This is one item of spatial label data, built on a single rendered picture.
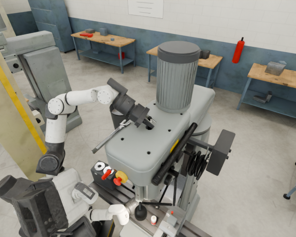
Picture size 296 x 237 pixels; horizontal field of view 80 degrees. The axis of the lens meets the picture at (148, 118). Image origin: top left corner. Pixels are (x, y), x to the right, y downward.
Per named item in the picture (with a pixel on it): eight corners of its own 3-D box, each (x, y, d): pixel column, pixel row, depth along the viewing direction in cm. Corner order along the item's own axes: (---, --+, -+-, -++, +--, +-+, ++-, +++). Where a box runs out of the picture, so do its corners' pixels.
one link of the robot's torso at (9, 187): (-14, 193, 100) (0, 191, 92) (5, 174, 110) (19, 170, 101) (27, 217, 113) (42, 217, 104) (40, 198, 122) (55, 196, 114)
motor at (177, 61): (181, 118, 92) (190, 57, 72) (149, 106, 101) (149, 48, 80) (195, 100, 105) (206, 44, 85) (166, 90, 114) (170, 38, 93)
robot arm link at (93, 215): (110, 219, 122) (85, 220, 126) (109, 203, 123) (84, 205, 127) (103, 226, 112) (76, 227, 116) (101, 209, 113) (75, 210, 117)
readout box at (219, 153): (219, 177, 107) (229, 155, 94) (205, 170, 111) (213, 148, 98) (228, 155, 120) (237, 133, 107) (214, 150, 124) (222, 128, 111)
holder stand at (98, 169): (112, 191, 161) (110, 178, 148) (94, 181, 169) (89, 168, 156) (120, 180, 169) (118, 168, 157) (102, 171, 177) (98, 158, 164)
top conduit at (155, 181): (157, 187, 75) (158, 183, 73) (149, 182, 77) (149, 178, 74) (197, 128, 104) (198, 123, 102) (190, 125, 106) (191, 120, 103)
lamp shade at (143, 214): (133, 220, 95) (132, 215, 91) (135, 207, 100) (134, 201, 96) (146, 221, 94) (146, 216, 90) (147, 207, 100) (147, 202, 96)
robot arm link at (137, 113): (144, 116, 92) (125, 103, 91) (152, 105, 86) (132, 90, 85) (134, 131, 83) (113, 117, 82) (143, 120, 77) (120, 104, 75)
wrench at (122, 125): (96, 155, 73) (95, 154, 73) (89, 151, 75) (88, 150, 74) (130, 122, 89) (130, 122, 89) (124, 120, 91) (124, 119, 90)
